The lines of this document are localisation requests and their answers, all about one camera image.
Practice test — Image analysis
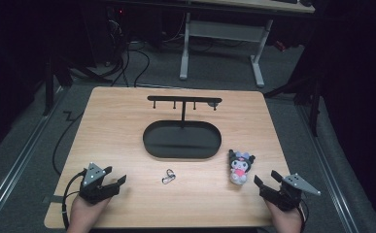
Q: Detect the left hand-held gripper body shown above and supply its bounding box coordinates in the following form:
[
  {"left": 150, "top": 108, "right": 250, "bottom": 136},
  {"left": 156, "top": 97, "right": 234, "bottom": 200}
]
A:
[{"left": 78, "top": 162, "right": 121, "bottom": 205}]

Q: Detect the grey tape strip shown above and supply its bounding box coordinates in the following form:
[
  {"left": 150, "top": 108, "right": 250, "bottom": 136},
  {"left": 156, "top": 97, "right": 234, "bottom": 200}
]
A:
[{"left": 42, "top": 194, "right": 67, "bottom": 205}]

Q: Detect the left hand-held gripper cable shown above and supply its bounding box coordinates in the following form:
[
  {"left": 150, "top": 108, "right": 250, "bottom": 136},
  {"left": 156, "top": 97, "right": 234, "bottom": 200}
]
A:
[{"left": 61, "top": 170, "right": 88, "bottom": 231}]

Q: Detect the person's right hand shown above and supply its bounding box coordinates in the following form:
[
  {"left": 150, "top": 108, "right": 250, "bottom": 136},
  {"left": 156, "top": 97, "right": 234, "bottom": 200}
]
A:
[{"left": 264, "top": 198, "right": 305, "bottom": 233}]

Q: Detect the black metal stand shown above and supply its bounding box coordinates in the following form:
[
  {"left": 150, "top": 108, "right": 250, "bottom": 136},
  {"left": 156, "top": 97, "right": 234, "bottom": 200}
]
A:
[
  {"left": 264, "top": 72, "right": 324, "bottom": 138},
  {"left": 42, "top": 54, "right": 113, "bottom": 117}
]

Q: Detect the bundle of black cables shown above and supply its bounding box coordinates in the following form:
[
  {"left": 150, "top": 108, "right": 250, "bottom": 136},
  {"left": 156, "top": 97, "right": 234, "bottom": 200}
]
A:
[{"left": 94, "top": 40, "right": 152, "bottom": 88}]

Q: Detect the black floor cable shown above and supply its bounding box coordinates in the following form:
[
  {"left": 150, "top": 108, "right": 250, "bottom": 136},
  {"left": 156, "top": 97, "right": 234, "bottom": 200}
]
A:
[{"left": 51, "top": 110, "right": 85, "bottom": 176}]

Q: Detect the black hook stand with tray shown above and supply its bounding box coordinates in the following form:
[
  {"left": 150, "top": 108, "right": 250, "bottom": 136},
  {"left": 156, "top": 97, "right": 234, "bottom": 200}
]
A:
[{"left": 142, "top": 95, "right": 223, "bottom": 160}]

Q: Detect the small red thing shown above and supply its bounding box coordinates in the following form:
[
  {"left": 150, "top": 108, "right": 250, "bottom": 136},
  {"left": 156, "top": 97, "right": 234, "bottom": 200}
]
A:
[{"left": 273, "top": 40, "right": 288, "bottom": 52}]

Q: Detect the metal floor rail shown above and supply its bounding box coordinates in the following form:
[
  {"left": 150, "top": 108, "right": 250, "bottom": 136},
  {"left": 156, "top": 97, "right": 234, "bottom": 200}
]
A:
[
  {"left": 295, "top": 106, "right": 360, "bottom": 233},
  {"left": 0, "top": 86, "right": 65, "bottom": 227}
]

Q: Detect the silver carabiner key ring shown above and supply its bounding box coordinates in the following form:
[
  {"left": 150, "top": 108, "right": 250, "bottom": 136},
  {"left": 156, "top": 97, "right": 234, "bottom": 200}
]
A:
[{"left": 161, "top": 168, "right": 177, "bottom": 185}]

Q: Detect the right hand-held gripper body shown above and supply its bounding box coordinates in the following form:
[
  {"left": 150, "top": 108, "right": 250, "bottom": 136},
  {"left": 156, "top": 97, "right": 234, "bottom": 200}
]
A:
[{"left": 258, "top": 173, "right": 322, "bottom": 213}]

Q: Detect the right hand-held gripper cable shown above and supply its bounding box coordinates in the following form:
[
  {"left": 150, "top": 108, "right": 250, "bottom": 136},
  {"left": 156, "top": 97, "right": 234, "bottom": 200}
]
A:
[{"left": 296, "top": 199, "right": 310, "bottom": 226}]

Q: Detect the person's left hand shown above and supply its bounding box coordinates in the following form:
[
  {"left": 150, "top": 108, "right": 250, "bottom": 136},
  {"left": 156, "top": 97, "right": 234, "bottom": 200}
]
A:
[{"left": 66, "top": 194, "right": 112, "bottom": 233}]

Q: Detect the desk with white legs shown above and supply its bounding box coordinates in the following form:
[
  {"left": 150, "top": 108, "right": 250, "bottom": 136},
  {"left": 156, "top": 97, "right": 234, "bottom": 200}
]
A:
[{"left": 179, "top": 0, "right": 316, "bottom": 88}]

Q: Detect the dark computer tower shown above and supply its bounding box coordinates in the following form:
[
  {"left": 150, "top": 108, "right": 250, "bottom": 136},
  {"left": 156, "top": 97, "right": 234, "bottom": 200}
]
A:
[{"left": 106, "top": 5, "right": 129, "bottom": 66}]

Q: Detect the black and white plush keychain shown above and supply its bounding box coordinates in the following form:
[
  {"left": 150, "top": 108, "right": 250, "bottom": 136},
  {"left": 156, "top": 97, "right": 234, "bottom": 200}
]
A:
[{"left": 228, "top": 149, "right": 256, "bottom": 186}]

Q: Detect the hand-held gripper cable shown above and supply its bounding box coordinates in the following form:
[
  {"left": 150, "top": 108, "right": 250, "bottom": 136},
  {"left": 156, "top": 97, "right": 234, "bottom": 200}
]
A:
[
  {"left": 61, "top": 170, "right": 88, "bottom": 231},
  {"left": 296, "top": 199, "right": 310, "bottom": 226}
]

